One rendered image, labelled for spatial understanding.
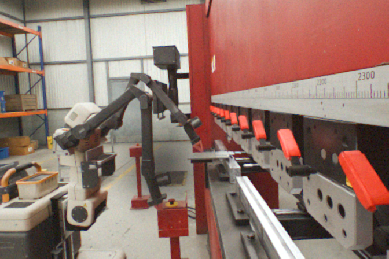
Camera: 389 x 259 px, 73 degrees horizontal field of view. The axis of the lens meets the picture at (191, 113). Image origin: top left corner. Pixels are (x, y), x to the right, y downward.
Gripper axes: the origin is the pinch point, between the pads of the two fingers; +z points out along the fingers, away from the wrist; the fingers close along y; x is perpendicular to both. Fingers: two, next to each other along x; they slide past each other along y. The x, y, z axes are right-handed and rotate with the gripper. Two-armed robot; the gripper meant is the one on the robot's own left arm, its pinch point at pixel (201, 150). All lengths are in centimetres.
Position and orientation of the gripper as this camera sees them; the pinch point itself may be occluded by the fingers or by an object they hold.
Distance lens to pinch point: 181.1
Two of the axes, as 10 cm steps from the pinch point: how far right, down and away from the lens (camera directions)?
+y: 0.0, -0.6, 10.0
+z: 5.3, 8.5, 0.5
